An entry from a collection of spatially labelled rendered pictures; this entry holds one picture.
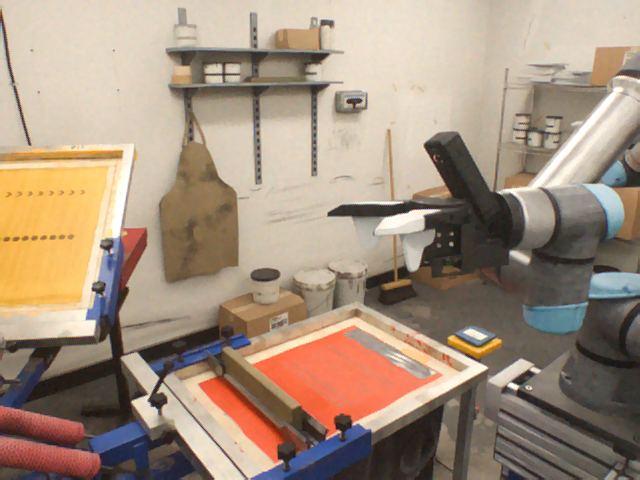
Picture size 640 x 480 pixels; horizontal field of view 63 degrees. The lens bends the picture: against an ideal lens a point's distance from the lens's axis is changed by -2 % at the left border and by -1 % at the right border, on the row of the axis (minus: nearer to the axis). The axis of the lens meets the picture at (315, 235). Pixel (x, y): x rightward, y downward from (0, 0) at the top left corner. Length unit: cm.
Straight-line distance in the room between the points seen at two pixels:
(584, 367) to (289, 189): 298
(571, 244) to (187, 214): 287
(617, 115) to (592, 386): 47
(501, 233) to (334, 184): 344
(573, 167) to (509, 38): 432
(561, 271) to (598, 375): 38
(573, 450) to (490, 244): 60
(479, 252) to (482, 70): 466
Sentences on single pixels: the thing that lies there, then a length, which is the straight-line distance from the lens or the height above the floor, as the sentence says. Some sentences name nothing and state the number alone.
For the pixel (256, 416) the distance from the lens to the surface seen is 147.
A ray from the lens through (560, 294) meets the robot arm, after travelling 72.
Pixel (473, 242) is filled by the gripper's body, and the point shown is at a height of 165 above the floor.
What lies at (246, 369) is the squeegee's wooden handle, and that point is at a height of 106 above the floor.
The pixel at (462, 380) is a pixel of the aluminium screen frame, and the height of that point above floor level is 99.
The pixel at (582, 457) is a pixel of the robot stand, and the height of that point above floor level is 115.
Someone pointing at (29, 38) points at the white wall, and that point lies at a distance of 310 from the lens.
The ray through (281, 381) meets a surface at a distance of 159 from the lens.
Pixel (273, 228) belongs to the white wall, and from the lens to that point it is 379.
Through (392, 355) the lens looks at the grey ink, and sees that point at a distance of 172.
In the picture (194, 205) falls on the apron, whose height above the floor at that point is 101.
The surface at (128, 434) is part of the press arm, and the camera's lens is 133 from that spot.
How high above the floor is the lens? 183
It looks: 18 degrees down
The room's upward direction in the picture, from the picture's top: straight up
